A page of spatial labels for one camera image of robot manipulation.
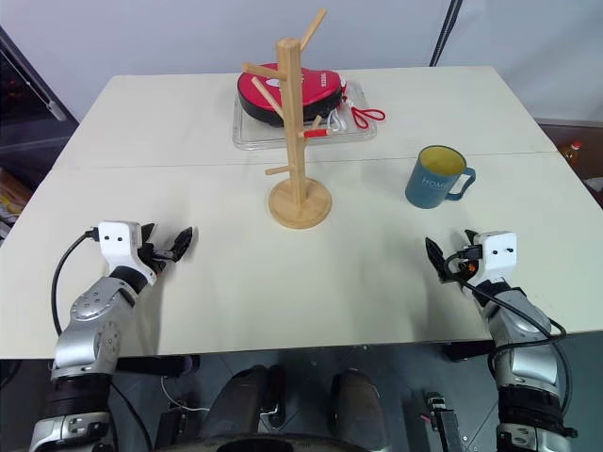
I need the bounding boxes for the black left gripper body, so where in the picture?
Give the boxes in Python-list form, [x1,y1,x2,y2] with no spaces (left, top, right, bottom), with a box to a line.
[139,241,179,275]

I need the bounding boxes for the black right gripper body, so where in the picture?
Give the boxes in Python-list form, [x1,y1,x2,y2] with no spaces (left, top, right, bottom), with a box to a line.
[444,243,482,286]

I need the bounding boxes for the wooden mug tree stand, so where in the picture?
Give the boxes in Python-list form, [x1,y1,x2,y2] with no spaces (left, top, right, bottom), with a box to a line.
[241,8,334,231]

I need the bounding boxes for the blue mug yellow inside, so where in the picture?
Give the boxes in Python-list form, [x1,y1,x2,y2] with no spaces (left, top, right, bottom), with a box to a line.
[405,144,478,210]

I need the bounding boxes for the orange drink bottle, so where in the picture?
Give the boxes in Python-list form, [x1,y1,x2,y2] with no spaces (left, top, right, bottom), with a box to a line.
[558,139,586,167]

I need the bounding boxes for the pile of papers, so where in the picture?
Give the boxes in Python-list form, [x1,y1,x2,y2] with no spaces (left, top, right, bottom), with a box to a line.
[0,168,35,237]

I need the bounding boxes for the clear plastic tray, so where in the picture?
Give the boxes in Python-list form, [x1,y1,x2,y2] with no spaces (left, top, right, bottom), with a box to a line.
[231,78,380,153]

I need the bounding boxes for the black metal bar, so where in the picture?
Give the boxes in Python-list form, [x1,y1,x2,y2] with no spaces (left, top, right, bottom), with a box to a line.
[425,390,462,452]

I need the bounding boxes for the red black paddle case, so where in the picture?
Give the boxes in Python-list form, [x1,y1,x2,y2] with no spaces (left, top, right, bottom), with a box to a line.
[236,62,350,130]

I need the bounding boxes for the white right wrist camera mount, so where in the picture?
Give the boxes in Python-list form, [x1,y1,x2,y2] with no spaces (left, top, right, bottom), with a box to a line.
[472,230,518,284]

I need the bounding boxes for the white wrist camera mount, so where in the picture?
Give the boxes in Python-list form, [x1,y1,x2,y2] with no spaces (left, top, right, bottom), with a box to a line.
[96,220,157,286]
[472,230,518,284]

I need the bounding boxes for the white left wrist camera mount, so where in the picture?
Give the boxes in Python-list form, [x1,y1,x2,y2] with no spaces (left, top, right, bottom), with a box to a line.
[96,220,157,286]

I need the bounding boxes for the black table frame bracket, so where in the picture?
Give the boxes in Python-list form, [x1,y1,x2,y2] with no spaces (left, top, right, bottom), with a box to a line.
[114,355,200,379]
[442,340,497,363]

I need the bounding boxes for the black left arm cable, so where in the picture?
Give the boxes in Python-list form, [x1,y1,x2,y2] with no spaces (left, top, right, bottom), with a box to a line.
[51,227,101,338]

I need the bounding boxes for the thin white wire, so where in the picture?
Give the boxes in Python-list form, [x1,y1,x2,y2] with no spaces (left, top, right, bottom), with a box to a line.
[158,375,209,414]

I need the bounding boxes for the red cord loop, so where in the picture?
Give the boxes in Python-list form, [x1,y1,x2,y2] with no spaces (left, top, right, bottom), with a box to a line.
[347,95,387,130]

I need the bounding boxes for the white cord loop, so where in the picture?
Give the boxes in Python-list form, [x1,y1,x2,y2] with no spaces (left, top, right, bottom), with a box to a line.
[324,109,349,134]

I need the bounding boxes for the black hanging cables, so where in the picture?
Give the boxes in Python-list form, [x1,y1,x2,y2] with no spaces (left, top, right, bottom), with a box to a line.
[432,0,465,68]

